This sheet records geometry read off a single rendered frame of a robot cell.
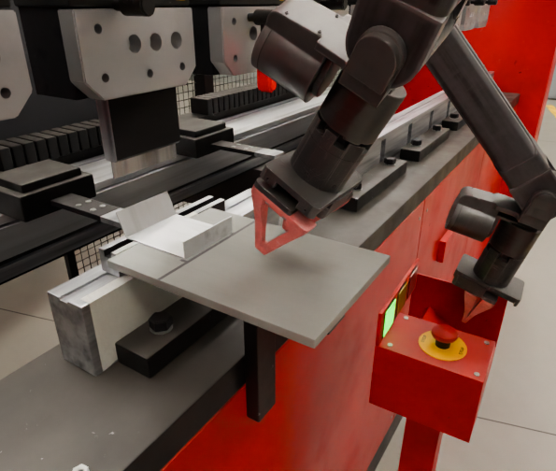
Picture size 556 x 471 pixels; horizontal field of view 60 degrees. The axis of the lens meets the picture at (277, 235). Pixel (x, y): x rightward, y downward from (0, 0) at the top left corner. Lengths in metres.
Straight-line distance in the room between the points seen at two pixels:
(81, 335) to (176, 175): 0.49
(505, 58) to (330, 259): 2.11
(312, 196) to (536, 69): 2.19
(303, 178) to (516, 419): 1.56
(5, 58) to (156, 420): 0.36
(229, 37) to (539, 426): 1.62
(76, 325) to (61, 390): 0.07
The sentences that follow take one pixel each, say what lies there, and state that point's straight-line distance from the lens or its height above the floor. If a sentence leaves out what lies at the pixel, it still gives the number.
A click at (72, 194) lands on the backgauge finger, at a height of 1.00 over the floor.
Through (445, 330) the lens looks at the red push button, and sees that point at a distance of 0.79.
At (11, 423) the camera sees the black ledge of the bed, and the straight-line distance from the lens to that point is 0.59.
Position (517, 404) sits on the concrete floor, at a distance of 1.96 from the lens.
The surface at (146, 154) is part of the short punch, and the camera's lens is 0.60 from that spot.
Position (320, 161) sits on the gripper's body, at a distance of 0.43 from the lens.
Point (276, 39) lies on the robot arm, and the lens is 0.42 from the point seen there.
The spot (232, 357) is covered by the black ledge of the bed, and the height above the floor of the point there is 0.87.
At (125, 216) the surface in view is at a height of 1.02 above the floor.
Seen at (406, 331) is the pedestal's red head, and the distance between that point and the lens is 0.82.
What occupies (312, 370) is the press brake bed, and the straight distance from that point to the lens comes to 0.82.
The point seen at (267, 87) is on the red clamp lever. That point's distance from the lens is 0.65.
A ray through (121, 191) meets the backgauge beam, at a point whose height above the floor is 0.96.
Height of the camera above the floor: 1.26
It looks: 26 degrees down
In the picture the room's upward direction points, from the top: straight up
